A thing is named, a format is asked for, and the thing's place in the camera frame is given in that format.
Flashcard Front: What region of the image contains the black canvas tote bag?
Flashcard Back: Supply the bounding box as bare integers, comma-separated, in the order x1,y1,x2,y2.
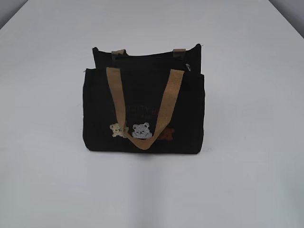
83,44,205,154

